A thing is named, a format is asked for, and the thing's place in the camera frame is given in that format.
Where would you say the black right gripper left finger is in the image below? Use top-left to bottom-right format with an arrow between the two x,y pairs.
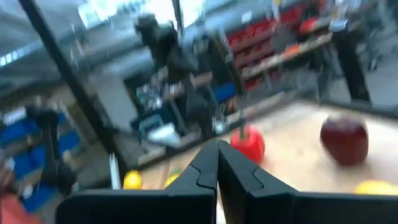
55,139 -> 219,224

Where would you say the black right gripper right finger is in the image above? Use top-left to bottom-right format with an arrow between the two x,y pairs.
217,139 -> 398,224

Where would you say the yellow bell pepper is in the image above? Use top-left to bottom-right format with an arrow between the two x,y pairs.
164,167 -> 182,189

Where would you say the yellow lemon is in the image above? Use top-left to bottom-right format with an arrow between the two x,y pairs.
353,179 -> 398,196
123,170 -> 143,190

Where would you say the red bell pepper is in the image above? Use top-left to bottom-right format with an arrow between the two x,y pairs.
229,123 -> 266,165

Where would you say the dark red apple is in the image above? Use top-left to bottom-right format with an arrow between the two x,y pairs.
319,115 -> 370,167

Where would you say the black stand pole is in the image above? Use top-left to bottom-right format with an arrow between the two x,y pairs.
334,27 -> 373,105

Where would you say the shelf with red bins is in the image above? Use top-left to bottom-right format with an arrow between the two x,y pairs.
226,0 -> 333,91

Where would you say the rack with blue bins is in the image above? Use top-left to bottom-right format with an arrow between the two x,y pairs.
0,105 -> 81,212

